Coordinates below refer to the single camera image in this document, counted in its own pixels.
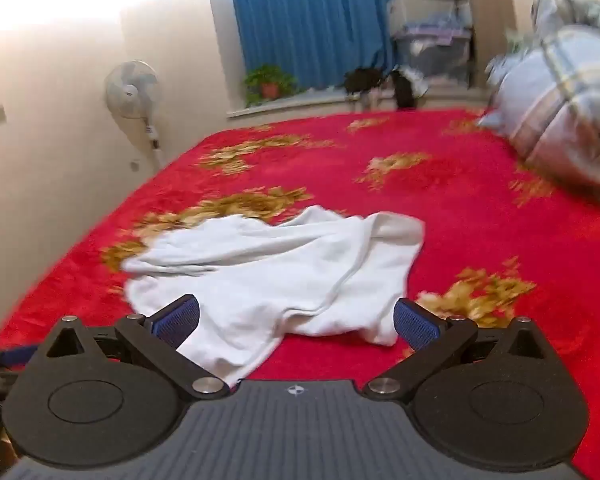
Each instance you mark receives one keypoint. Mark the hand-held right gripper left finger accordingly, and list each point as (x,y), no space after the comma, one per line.
(176,321)

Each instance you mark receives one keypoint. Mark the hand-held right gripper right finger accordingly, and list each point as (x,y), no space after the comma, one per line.
(416,324)

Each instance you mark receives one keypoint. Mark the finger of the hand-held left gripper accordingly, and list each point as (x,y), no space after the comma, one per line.
(10,356)

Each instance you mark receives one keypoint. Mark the white garment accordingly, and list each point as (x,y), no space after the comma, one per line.
(290,270)

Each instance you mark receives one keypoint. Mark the red floral blanket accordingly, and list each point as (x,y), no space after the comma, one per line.
(430,200)

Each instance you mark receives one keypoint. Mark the white standing fan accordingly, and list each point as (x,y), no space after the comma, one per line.
(130,90)

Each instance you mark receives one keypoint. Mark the black and white cloth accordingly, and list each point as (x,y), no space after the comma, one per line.
(405,87)

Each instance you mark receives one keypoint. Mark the white window sill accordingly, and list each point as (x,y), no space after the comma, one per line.
(300,102)

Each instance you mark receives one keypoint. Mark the plaid quilt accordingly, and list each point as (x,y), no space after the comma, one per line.
(555,110)

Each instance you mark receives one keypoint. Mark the potted green plant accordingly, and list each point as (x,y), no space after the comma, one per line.
(267,82)

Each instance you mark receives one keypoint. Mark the clear plastic storage box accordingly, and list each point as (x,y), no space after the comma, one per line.
(432,52)

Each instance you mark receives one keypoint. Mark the white storage box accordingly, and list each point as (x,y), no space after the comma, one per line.
(425,10)

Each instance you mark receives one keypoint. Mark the blue curtain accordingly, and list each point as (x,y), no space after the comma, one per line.
(305,25)

